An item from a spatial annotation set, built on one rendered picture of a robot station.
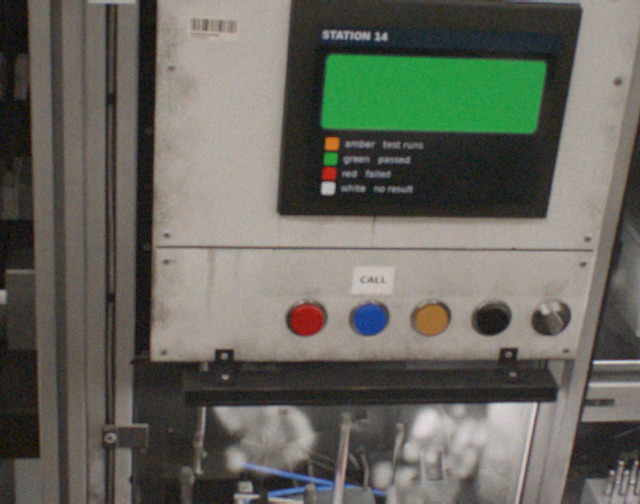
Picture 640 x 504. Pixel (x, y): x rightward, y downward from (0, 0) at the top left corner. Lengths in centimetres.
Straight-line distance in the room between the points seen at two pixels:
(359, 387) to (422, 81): 30
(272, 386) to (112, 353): 16
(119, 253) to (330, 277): 20
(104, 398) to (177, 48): 36
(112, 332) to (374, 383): 25
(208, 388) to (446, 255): 25
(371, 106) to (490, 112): 11
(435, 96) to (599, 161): 18
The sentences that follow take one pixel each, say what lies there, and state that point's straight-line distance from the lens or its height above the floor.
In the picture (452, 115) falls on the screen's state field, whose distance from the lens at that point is 110.
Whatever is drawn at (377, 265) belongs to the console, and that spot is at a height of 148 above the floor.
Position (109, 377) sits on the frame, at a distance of 122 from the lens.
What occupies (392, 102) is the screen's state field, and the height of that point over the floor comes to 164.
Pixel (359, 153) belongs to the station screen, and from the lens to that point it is 109.
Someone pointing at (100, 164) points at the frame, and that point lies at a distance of 111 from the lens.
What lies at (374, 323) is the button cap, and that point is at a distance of 119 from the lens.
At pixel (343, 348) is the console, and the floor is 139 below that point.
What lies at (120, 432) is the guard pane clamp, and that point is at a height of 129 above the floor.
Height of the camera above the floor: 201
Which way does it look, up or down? 27 degrees down
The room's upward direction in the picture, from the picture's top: 5 degrees clockwise
